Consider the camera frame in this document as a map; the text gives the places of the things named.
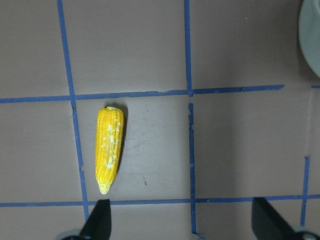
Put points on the yellow corn cob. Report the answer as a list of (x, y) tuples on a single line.
[(108, 146)]

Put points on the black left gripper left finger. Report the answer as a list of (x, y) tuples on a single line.
[(99, 224)]

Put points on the pale green cooking pot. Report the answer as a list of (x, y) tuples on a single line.
[(309, 33)]

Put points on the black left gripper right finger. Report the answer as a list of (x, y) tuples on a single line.
[(267, 223)]

